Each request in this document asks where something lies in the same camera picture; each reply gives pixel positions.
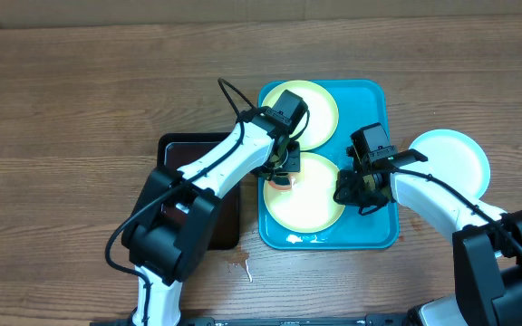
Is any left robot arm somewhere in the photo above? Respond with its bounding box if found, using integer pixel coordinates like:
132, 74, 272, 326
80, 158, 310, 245
109, 112, 308, 325

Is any light blue plate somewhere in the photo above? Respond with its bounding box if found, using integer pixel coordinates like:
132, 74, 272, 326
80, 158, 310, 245
409, 129, 491, 198

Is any black base frame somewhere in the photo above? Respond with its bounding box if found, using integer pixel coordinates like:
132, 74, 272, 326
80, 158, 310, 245
89, 299, 457, 326

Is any teal orange sponge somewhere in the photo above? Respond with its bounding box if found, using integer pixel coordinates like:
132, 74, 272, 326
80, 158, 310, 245
268, 176, 293, 191

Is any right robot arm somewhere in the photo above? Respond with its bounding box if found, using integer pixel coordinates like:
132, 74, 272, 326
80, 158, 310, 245
333, 146, 522, 325

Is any yellow plate top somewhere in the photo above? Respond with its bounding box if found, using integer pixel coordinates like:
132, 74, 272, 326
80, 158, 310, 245
259, 80, 339, 151

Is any teal plastic tray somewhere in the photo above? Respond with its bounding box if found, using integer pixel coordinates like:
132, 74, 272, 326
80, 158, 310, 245
258, 80, 400, 250

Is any yellow plate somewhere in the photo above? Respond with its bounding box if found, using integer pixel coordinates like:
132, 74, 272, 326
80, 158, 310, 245
263, 152, 345, 233
259, 80, 339, 151

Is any black rectangular tray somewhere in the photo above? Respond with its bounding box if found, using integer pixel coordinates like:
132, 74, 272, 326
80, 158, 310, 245
157, 132, 241, 251

